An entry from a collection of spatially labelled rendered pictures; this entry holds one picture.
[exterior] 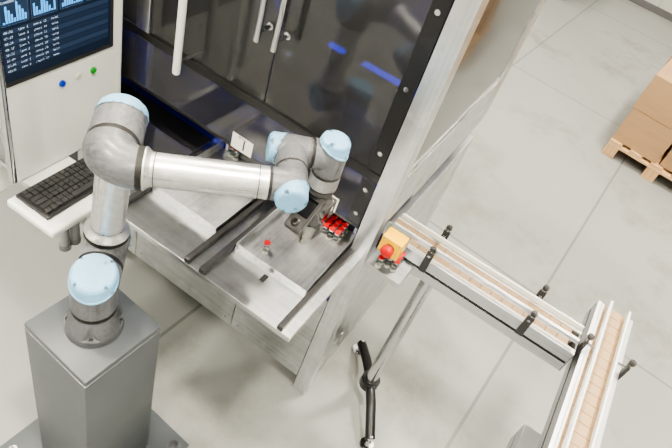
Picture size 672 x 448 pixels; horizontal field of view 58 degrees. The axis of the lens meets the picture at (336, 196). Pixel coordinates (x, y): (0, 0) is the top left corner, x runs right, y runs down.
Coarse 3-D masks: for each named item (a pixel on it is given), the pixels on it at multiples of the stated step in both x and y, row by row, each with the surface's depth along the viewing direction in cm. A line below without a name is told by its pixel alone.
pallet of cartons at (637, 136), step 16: (656, 80) 420; (640, 96) 431; (656, 96) 424; (640, 112) 435; (656, 112) 428; (624, 128) 447; (640, 128) 440; (656, 128) 433; (608, 144) 456; (624, 144) 452; (640, 144) 444; (656, 144) 437; (640, 160) 447; (656, 160) 442; (656, 176) 445
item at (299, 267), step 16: (272, 224) 195; (240, 240) 182; (256, 240) 188; (272, 240) 190; (288, 240) 191; (320, 240) 195; (352, 240) 194; (256, 256) 179; (272, 256) 185; (288, 256) 187; (304, 256) 188; (320, 256) 190; (336, 256) 187; (272, 272) 179; (288, 272) 182; (304, 272) 184; (320, 272) 185; (304, 288) 175
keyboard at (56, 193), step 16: (80, 160) 200; (64, 176) 193; (80, 176) 195; (32, 192) 185; (48, 192) 187; (64, 192) 189; (80, 192) 190; (32, 208) 183; (48, 208) 182; (64, 208) 186
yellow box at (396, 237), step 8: (392, 224) 187; (392, 232) 185; (400, 232) 186; (384, 240) 184; (392, 240) 182; (400, 240) 183; (408, 240) 184; (392, 248) 183; (400, 248) 182; (392, 256) 185
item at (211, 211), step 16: (240, 160) 213; (160, 192) 189; (176, 192) 194; (192, 192) 196; (176, 208) 189; (192, 208) 191; (208, 208) 192; (224, 208) 194; (240, 208) 191; (208, 224) 184; (224, 224) 187
